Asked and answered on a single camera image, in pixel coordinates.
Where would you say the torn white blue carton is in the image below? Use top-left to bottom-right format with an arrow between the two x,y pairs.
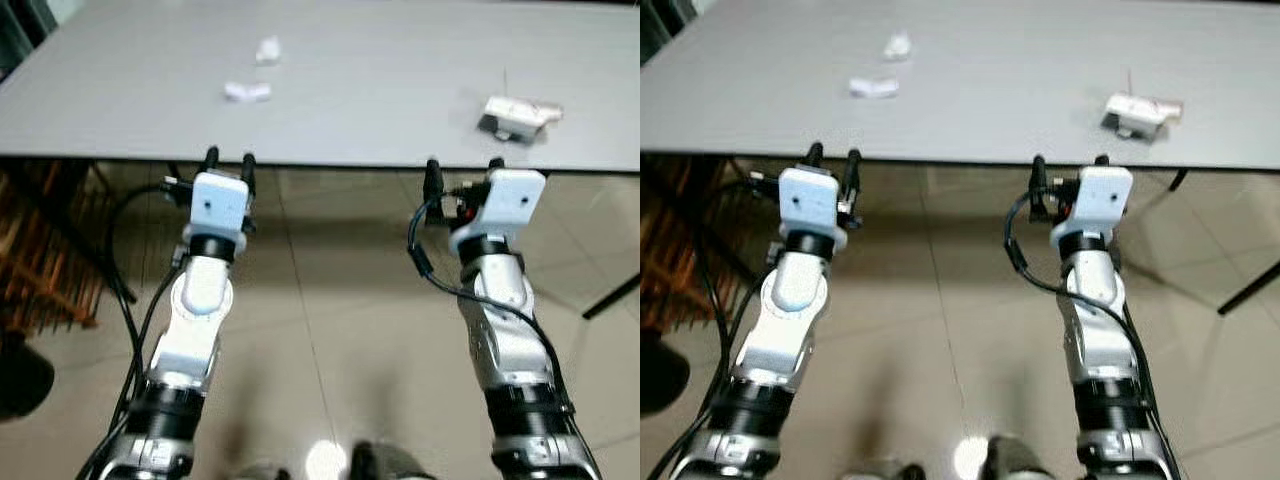
1103,91 -> 1186,140
477,94 -> 564,145

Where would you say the brown wooden rack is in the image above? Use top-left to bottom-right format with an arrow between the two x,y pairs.
640,155 -> 723,333
0,160 -> 101,333

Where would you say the black slanted table leg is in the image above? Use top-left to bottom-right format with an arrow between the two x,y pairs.
582,272 -> 641,322
1217,258 -> 1280,317

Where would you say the dark chair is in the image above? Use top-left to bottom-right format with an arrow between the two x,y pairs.
0,0 -> 57,79
640,0 -> 697,63

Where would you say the black round stool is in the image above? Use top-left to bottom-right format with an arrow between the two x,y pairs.
0,330 -> 56,422
640,330 -> 692,417

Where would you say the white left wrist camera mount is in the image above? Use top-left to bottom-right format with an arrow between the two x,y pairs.
188,172 -> 251,237
778,167 -> 849,251

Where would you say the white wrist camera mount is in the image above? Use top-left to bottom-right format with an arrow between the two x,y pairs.
188,172 -> 251,237
778,167 -> 849,251
1050,165 -> 1134,251
450,169 -> 547,253

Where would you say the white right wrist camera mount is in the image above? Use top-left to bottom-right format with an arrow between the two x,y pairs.
450,169 -> 547,253
1050,165 -> 1134,251

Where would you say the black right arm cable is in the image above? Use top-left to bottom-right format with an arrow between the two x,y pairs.
406,185 -> 603,480
1004,185 -> 1181,480

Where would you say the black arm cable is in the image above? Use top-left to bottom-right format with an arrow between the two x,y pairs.
78,176 -> 196,480
406,185 -> 603,480
645,170 -> 786,480
1004,185 -> 1181,480

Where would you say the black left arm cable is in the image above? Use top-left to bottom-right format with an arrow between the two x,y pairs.
78,176 -> 196,480
645,170 -> 786,480

